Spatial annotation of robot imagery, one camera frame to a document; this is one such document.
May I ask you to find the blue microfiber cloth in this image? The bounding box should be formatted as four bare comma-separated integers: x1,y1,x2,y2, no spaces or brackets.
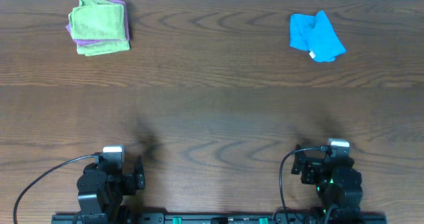
290,11,346,62

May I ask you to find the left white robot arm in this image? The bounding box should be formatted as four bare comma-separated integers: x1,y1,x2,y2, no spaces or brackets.
72,152,146,224

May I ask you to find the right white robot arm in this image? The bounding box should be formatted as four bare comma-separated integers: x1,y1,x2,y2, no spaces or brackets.
291,139,363,223

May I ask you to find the bottom green folded cloth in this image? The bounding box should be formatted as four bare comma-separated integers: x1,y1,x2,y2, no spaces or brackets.
77,40,131,56

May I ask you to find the green folded cloth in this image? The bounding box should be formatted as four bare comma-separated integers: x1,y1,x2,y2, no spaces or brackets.
68,0,126,41
77,40,131,56

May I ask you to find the purple folded cloth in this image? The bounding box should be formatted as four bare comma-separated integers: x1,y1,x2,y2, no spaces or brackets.
65,0,131,47

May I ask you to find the top green folded cloth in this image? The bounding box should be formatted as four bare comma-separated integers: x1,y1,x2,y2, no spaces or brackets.
68,0,126,41

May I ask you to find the right black camera cable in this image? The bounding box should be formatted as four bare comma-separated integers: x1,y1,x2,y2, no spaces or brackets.
272,145,332,224

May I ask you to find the black camera cable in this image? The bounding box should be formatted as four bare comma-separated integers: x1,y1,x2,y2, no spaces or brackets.
13,154,100,224
272,145,332,224

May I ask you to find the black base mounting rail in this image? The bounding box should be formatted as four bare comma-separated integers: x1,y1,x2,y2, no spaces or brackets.
51,213,388,224

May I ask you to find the left black camera cable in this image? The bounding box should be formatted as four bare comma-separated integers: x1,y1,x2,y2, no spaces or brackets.
13,154,100,224

